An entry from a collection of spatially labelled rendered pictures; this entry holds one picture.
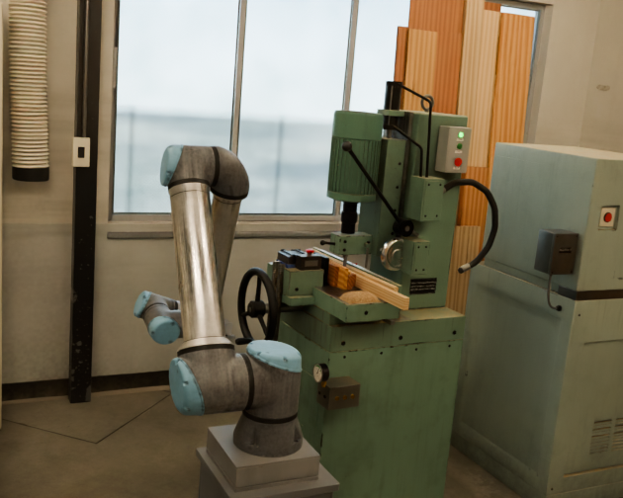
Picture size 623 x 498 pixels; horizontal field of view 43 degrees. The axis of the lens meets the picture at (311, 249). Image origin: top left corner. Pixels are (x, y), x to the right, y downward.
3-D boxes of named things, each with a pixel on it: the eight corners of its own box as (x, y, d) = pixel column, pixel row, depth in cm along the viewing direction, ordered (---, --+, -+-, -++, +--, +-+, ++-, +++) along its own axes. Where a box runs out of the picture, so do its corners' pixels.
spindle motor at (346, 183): (316, 195, 288) (324, 108, 281) (358, 196, 296) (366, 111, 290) (342, 204, 273) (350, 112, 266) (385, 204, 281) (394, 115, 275)
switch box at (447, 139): (434, 170, 285) (439, 124, 282) (456, 171, 290) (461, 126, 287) (444, 172, 280) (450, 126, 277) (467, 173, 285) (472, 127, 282)
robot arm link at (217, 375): (252, 407, 201) (220, 135, 221) (185, 414, 194) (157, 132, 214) (233, 414, 215) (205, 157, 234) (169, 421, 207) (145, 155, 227)
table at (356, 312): (243, 278, 305) (244, 263, 303) (312, 275, 319) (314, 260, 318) (320, 325, 253) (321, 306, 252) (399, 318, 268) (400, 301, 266)
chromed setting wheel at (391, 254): (377, 270, 283) (380, 236, 280) (405, 269, 289) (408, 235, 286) (381, 273, 280) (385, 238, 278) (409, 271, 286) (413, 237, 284)
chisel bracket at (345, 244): (328, 255, 289) (330, 232, 287) (361, 254, 296) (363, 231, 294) (338, 260, 283) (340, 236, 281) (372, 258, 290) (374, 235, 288)
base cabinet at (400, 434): (257, 484, 320) (270, 314, 305) (378, 461, 347) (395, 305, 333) (311, 543, 281) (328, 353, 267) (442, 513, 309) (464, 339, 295)
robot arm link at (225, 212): (249, 139, 232) (213, 321, 267) (209, 138, 227) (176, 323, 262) (262, 158, 224) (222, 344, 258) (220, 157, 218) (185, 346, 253)
